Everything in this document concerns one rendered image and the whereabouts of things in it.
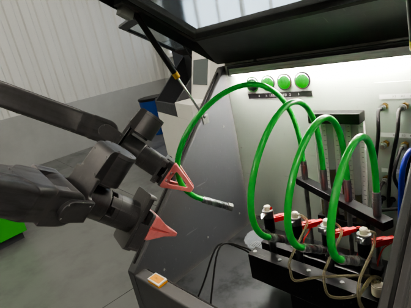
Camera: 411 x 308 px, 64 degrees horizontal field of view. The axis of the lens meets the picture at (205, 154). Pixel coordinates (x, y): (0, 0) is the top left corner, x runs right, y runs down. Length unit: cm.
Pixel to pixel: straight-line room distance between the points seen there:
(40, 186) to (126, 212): 17
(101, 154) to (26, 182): 12
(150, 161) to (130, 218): 26
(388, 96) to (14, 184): 82
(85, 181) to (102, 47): 711
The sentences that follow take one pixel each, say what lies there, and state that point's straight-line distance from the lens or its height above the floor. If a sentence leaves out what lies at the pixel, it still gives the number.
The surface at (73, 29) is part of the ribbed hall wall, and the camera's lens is 746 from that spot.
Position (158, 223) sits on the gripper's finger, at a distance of 60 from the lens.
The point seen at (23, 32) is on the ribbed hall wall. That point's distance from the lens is 724.
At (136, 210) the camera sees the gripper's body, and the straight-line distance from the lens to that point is 59.
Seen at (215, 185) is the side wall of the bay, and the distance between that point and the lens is 118.
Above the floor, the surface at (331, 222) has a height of 121.
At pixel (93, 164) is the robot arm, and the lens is 53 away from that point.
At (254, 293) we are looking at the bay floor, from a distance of 105.
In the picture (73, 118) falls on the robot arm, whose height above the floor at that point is 143.
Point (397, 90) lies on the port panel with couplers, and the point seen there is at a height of 134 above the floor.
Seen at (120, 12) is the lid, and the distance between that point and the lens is 97.
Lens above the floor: 153
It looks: 18 degrees down
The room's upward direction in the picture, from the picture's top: 12 degrees counter-clockwise
